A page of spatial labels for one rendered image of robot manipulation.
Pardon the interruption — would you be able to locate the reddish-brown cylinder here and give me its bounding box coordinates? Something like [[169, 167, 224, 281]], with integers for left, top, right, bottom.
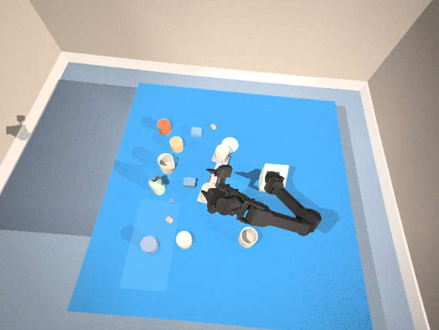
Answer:
[[158, 119, 171, 135]]

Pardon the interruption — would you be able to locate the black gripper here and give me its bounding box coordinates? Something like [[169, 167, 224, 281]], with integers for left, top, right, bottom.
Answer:
[[201, 164, 239, 214]]

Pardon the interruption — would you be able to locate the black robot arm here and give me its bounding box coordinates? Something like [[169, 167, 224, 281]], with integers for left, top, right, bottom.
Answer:
[[206, 171, 322, 237]]

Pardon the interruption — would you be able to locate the dark grey cylinder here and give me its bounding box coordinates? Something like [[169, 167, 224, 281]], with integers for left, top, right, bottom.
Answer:
[[140, 235, 159, 254]]

